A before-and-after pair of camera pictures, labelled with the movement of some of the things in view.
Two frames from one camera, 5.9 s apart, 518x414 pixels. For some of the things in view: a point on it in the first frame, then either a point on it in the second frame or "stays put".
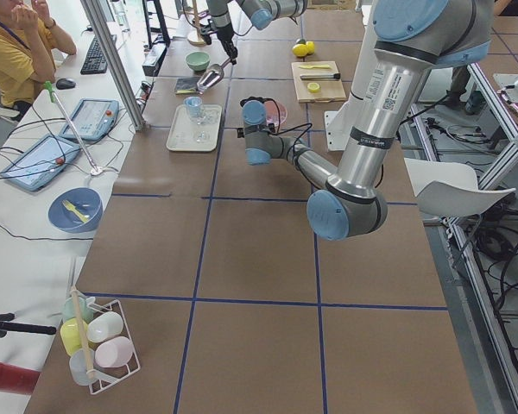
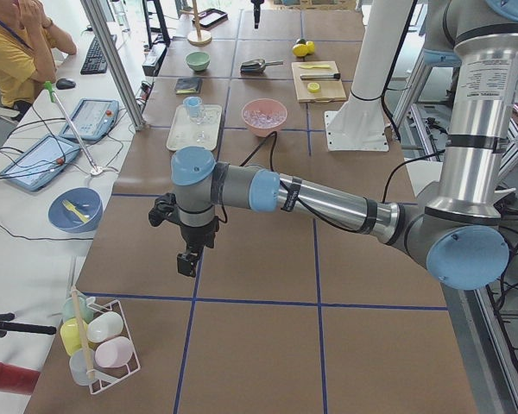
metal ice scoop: [213, 74] -> [257, 65]
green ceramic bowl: [198, 60] stays put
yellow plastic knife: [315, 66] stays put
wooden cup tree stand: [194, 39] stays put
